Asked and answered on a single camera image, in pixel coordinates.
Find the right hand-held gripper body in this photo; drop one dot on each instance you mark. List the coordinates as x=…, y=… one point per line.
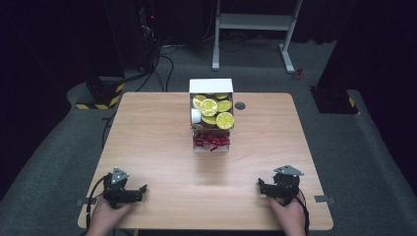
x=285, y=185

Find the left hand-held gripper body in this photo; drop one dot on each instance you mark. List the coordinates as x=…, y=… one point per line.
x=118, y=187

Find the person's right hand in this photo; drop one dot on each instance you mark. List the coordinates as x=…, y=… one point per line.
x=289, y=218

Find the person's left hand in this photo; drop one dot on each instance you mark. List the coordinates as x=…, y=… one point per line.
x=104, y=217

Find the grey tape strip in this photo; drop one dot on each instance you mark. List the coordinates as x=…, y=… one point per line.
x=324, y=199
x=82, y=202

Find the grey table grommet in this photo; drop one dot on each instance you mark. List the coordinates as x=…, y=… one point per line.
x=240, y=105

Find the pile of yellow-lidded cups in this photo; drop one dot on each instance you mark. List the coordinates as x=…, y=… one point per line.
x=213, y=110

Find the white cup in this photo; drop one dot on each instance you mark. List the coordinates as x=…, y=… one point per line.
x=196, y=115

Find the black yellow striped stand base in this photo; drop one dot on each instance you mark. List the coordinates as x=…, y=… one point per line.
x=105, y=95

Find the white two-tier box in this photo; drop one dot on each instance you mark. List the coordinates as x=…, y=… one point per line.
x=210, y=86

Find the small red floor object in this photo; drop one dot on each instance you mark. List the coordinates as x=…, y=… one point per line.
x=297, y=74

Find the white metal stand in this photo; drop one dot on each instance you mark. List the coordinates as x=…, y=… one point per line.
x=252, y=22

